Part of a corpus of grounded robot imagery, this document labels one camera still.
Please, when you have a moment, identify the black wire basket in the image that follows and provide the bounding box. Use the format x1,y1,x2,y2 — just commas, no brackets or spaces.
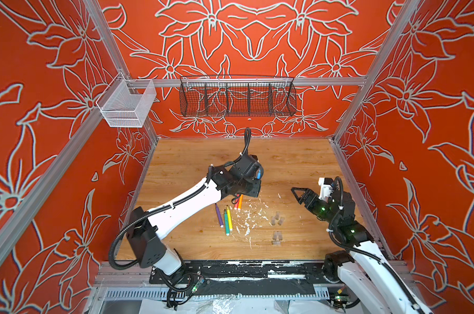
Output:
179,75,297,118

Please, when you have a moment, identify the pink marker pen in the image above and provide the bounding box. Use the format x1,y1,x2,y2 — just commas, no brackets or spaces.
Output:
234,196,240,210

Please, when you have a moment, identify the orange marker pen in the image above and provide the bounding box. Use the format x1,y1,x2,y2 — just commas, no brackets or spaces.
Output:
237,194,244,211

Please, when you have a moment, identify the grey cable duct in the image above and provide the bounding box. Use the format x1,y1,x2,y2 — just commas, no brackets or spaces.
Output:
102,287,330,301

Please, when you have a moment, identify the yellow marker pen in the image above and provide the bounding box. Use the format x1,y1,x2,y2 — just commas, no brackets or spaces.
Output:
226,205,233,232

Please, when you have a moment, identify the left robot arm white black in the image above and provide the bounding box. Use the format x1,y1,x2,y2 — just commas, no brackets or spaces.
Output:
108,128,264,279

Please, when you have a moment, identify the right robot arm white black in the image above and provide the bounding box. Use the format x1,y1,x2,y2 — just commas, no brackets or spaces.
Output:
291,177,431,313

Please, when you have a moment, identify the white mesh basket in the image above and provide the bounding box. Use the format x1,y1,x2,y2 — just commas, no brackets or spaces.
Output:
96,78,157,128

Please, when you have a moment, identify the purple marker pen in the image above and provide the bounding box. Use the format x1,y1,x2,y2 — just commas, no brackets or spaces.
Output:
214,204,225,228

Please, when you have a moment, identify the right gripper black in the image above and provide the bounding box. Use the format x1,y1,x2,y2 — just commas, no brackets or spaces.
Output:
292,186,343,228

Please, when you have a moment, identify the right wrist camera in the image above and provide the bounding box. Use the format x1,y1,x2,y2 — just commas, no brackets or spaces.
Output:
318,177,334,202

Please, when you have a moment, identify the green marker pen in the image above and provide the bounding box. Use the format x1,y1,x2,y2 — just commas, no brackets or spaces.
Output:
223,210,230,236

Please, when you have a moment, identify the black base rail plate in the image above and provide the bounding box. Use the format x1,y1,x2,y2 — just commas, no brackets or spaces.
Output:
148,260,352,298

